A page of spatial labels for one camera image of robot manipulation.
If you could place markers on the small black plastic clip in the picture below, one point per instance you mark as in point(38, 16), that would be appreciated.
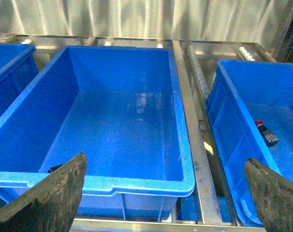
point(54, 168)

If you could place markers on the blue right plastic bin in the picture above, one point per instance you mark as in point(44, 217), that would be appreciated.
point(250, 111)

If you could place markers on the blue left plastic bin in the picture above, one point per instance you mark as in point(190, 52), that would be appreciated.
point(17, 70)

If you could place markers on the red mushroom push button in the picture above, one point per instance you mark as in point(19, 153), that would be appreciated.
point(268, 136)

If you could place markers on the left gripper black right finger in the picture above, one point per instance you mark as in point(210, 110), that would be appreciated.
point(272, 195)

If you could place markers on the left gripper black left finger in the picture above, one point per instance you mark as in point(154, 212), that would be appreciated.
point(50, 205)

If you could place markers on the metal roller rack frame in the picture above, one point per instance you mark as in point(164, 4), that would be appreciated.
point(196, 61)

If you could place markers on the blue plastic bin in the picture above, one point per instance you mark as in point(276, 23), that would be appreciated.
point(17, 70)
point(250, 111)
point(122, 108)

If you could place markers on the blue middle plastic bin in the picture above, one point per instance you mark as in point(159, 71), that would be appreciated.
point(122, 108)

